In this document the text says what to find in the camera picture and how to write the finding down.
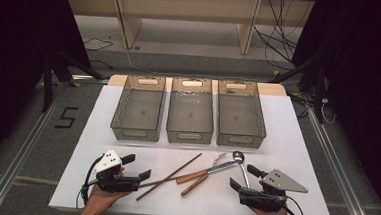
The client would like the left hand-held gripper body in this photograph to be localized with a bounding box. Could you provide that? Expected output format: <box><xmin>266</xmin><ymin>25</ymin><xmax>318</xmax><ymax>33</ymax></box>
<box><xmin>91</xmin><ymin>148</ymin><xmax>144</xmax><ymax>196</ymax></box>

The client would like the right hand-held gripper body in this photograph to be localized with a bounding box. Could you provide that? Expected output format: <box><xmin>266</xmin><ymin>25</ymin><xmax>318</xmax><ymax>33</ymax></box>
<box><xmin>237</xmin><ymin>166</ymin><xmax>310</xmax><ymax>215</ymax></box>

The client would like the brown wooden chopstick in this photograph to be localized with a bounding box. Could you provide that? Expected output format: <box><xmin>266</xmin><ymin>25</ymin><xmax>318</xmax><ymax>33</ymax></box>
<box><xmin>135</xmin><ymin>148</ymin><xmax>203</xmax><ymax>206</ymax></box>
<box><xmin>138</xmin><ymin>169</ymin><xmax>195</xmax><ymax>192</ymax></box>

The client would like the metal spoon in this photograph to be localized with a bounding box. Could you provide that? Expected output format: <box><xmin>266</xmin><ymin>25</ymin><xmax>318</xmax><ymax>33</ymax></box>
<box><xmin>230</xmin><ymin>149</ymin><xmax>254</xmax><ymax>190</ymax></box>

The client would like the wooden-handled fork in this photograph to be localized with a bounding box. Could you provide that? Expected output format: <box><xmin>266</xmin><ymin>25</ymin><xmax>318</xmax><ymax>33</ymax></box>
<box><xmin>180</xmin><ymin>149</ymin><xmax>230</xmax><ymax>200</ymax></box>

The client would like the wooden-handled table knife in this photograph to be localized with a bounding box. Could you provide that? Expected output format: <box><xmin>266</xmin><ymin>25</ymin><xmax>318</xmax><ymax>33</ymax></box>
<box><xmin>175</xmin><ymin>157</ymin><xmax>239</xmax><ymax>188</ymax></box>

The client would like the smoky translucent plastic bin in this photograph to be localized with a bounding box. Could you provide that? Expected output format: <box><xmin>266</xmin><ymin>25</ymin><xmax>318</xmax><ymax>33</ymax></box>
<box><xmin>213</xmin><ymin>78</ymin><xmax>270</xmax><ymax>150</ymax></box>
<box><xmin>164</xmin><ymin>75</ymin><xmax>217</xmax><ymax>146</ymax></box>
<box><xmin>108</xmin><ymin>73</ymin><xmax>167</xmax><ymax>144</ymax></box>

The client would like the person's left hand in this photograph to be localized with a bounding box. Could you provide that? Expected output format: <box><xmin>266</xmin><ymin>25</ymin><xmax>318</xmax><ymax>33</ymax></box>
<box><xmin>84</xmin><ymin>183</ymin><xmax>132</xmax><ymax>215</ymax></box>

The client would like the white table cover sheet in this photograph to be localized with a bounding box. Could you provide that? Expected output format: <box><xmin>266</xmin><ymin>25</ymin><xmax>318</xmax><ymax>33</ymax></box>
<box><xmin>47</xmin><ymin>80</ymin><xmax>342</xmax><ymax>215</ymax></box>

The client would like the black metal stand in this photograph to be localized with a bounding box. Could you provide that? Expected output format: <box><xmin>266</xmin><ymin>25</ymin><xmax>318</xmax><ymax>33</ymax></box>
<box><xmin>267</xmin><ymin>51</ymin><xmax>330</xmax><ymax>125</ymax></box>

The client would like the black tripod stand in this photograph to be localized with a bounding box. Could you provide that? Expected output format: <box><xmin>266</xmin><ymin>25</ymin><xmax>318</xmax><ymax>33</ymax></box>
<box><xmin>39</xmin><ymin>49</ymin><xmax>108</xmax><ymax>116</ymax></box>

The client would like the light wooden shelf unit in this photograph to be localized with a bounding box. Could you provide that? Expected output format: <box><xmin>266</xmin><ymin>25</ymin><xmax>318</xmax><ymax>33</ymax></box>
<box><xmin>61</xmin><ymin>0</ymin><xmax>316</xmax><ymax>61</ymax></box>

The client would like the black curtain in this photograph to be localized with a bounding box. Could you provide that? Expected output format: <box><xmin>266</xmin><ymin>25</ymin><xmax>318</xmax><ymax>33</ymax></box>
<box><xmin>281</xmin><ymin>0</ymin><xmax>381</xmax><ymax>215</ymax></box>
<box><xmin>0</xmin><ymin>0</ymin><xmax>96</xmax><ymax>185</ymax></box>

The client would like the left hand-held gripper cable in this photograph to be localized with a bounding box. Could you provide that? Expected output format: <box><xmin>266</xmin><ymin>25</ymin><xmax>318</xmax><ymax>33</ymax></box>
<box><xmin>75</xmin><ymin>153</ymin><xmax>105</xmax><ymax>212</ymax></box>

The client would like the aluminium floor rail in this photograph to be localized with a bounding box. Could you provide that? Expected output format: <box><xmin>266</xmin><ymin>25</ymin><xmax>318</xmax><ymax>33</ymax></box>
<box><xmin>300</xmin><ymin>108</ymin><xmax>381</xmax><ymax>215</ymax></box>
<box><xmin>0</xmin><ymin>82</ymin><xmax>68</xmax><ymax>215</ymax></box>

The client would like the thin black floor cable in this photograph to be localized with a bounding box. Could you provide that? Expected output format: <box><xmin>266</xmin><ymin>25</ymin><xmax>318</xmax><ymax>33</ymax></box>
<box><xmin>82</xmin><ymin>35</ymin><xmax>115</xmax><ymax>53</ymax></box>

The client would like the bundle of black cables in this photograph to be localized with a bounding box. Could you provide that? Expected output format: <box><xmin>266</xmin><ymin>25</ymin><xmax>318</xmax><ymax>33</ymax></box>
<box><xmin>250</xmin><ymin>0</ymin><xmax>311</xmax><ymax>72</ymax></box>

